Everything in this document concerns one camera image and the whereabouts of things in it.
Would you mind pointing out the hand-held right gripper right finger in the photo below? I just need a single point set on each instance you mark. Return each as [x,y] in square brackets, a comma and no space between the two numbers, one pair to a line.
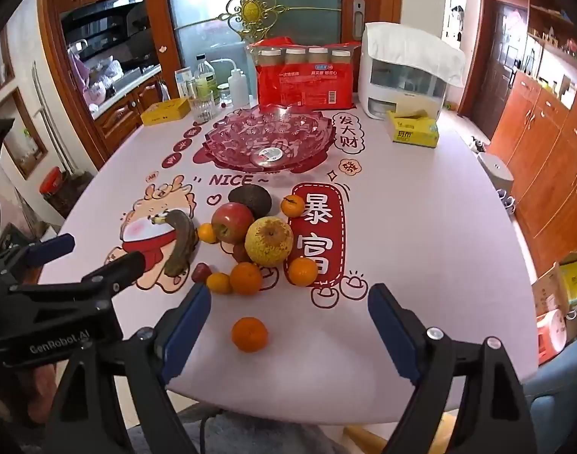
[392,335]

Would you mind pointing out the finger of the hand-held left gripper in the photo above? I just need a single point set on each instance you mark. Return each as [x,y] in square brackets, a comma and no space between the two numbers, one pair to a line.
[52,248]
[116,269]

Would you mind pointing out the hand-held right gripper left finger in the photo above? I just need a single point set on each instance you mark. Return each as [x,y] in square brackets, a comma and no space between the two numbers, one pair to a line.
[189,328]

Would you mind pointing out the small yellow-orange mandarin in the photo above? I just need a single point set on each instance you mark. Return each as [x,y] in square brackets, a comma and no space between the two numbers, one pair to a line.
[207,233]
[219,283]

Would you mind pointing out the small red fruit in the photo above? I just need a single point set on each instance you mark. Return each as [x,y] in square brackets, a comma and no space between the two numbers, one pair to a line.
[199,273]
[240,252]

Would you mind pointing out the orange mandarin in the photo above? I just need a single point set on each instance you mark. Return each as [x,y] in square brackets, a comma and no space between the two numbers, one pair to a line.
[302,271]
[249,335]
[246,278]

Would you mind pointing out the overripe brown banana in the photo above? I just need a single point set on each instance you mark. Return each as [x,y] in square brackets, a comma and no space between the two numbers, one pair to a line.
[183,241]

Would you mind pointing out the red apple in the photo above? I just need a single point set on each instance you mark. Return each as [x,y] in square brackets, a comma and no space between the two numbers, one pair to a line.
[228,222]

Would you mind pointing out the yellow pear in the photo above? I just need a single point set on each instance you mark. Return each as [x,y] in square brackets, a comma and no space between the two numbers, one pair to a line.
[268,242]

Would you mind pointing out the dark avocado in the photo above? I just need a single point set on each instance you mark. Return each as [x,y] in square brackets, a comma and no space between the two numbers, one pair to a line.
[250,198]

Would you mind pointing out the mandarin with green stem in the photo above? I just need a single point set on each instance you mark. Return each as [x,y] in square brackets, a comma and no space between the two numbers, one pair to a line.
[293,206]

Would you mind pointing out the pink glass fruit bowl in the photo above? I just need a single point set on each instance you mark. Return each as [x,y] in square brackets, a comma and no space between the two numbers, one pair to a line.
[269,144]

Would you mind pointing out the person's left hand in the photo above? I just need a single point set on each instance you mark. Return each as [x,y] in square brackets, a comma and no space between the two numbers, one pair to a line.
[42,388]

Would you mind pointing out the red bucket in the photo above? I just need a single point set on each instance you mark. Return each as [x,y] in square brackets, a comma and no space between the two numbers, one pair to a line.
[52,184]

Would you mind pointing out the metal pole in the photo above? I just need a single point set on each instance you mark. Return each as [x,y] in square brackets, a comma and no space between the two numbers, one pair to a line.
[47,113]

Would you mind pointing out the person's grey clothing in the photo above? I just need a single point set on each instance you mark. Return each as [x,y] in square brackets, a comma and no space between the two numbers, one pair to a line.
[269,437]

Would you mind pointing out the white pink appliance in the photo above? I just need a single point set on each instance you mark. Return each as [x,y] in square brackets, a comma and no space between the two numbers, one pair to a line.
[551,335]

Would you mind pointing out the wooden kitchen cabinet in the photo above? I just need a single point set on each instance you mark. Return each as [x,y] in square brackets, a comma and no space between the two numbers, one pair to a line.
[127,104]

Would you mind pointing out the cardboard box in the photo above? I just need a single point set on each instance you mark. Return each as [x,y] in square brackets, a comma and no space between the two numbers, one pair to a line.
[551,288]

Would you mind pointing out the flat yellow box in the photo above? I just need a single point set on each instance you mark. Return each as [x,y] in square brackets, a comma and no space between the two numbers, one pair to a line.
[165,111]

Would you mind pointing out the blue chair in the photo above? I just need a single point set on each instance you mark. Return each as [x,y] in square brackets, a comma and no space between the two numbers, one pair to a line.
[560,388]

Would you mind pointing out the clear drinking glass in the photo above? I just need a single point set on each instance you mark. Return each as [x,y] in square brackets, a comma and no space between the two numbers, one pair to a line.
[201,104]

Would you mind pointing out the white round stool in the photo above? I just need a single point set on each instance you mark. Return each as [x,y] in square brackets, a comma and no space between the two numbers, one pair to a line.
[496,172]

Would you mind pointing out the tall clear glass container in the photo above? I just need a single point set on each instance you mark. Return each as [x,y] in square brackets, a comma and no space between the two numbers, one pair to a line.
[183,83]

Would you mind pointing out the small glass jar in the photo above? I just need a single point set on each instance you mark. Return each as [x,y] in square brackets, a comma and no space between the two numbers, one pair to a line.
[223,95]

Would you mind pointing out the yellow tissue box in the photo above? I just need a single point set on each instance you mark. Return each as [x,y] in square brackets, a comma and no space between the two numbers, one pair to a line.
[411,130]

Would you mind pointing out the clear bottle green label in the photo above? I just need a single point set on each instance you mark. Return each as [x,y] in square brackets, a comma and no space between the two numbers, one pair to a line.
[205,83]

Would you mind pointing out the white squeeze bottle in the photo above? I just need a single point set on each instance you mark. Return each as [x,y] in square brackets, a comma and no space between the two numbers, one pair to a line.
[237,87]

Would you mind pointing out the black range hood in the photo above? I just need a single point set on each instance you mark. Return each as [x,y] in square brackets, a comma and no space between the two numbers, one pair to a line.
[104,16]

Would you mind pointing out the wooden sideboard cabinets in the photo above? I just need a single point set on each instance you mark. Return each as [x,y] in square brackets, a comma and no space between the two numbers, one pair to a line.
[549,151]

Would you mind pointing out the white countertop appliance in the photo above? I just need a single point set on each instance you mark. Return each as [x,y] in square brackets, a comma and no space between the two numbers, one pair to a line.
[404,87]

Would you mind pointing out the red pack of bottles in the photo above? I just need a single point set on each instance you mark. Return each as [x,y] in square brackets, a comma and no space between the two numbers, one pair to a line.
[305,80]

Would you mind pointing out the white cloth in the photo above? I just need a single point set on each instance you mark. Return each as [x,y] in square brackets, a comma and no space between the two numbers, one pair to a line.
[411,47]

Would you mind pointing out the gold door ornament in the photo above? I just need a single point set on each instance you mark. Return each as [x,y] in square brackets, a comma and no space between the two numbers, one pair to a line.
[250,7]

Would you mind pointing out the dark wooden door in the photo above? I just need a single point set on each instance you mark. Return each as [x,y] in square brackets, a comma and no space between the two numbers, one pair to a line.
[499,56]

